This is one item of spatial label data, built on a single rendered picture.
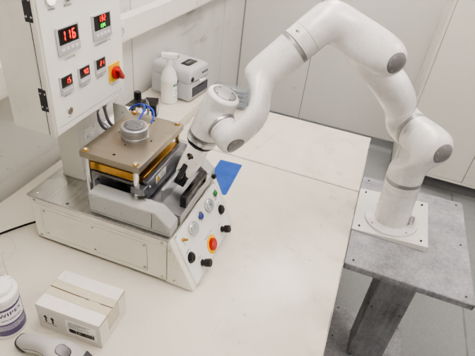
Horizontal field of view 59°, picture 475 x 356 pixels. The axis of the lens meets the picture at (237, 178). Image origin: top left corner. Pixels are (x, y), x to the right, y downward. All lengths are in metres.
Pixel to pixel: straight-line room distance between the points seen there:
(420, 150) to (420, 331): 1.24
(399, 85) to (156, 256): 0.82
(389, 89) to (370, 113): 2.39
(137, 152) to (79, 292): 0.39
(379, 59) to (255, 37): 2.59
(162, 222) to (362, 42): 0.68
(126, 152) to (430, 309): 1.87
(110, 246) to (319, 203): 0.81
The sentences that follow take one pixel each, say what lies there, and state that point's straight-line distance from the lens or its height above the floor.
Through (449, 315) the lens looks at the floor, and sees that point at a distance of 2.56.
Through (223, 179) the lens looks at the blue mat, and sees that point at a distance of 1.69.
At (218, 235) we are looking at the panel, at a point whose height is 0.78.
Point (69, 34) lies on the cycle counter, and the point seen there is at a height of 1.40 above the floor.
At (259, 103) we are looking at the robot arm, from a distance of 1.01.
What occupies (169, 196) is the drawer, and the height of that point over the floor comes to 0.97.
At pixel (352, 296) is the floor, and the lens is 2.40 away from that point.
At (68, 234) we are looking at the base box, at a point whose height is 0.82.
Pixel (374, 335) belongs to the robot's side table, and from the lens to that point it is 2.02.
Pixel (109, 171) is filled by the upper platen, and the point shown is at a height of 1.04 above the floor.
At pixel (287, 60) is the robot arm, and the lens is 1.05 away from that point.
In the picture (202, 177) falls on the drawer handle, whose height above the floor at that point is 1.01.
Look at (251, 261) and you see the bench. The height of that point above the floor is 0.75.
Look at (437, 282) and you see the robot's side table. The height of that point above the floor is 0.75.
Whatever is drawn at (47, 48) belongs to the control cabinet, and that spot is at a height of 1.38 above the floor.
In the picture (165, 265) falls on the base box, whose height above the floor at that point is 0.82.
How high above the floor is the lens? 1.74
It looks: 35 degrees down
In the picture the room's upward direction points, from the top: 7 degrees clockwise
